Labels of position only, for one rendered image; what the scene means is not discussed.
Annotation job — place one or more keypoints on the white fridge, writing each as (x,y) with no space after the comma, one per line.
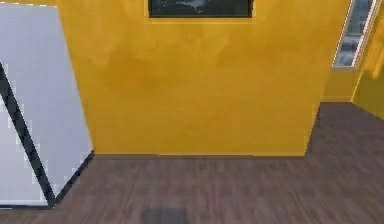
(43,100)

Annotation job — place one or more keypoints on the white framed window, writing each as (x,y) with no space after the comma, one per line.
(355,31)

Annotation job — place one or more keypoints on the dark framed wall picture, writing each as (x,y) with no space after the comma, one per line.
(200,8)

